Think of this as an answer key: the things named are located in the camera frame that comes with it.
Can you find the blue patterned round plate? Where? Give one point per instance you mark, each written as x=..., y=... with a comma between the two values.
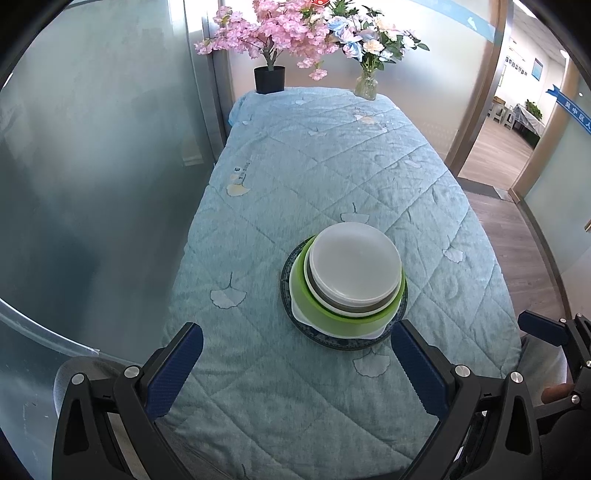
x=323, y=339

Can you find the blue wall sign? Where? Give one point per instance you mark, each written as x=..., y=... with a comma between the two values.
x=537, y=69

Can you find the glass vase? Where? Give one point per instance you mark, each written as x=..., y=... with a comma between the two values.
x=367, y=86

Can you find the person's right hand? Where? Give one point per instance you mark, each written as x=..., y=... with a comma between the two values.
x=556, y=393

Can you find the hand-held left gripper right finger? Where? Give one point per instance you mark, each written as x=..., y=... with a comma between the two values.
x=420, y=369

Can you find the wall posters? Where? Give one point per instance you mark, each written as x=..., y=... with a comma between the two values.
x=515, y=64

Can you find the pastel flower bouquet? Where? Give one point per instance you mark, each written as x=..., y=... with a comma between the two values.
x=369, y=32

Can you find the red round ornament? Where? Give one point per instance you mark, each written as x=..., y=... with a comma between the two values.
x=318, y=2

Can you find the metal door frame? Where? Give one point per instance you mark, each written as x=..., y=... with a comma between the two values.
x=480, y=92

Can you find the green plant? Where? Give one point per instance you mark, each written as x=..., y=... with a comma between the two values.
x=534, y=110

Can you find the light blue quilted blanket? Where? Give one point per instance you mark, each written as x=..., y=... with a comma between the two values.
x=323, y=175

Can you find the small white bowl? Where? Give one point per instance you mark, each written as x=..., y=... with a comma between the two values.
x=353, y=258

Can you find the cloth covered table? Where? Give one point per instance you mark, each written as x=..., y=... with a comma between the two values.
x=528, y=122

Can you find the pale stools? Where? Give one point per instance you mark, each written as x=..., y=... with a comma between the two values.
x=501, y=113

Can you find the green bowl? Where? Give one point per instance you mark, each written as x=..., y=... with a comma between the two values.
x=351, y=321

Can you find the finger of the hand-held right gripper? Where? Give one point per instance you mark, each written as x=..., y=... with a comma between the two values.
x=542, y=327

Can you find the pink blossom potted plant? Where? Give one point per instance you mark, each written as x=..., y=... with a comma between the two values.
x=270, y=79

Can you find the large white bowl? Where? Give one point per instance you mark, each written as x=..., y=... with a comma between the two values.
x=360, y=313

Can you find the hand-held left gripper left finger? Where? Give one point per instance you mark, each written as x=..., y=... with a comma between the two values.
x=173, y=369

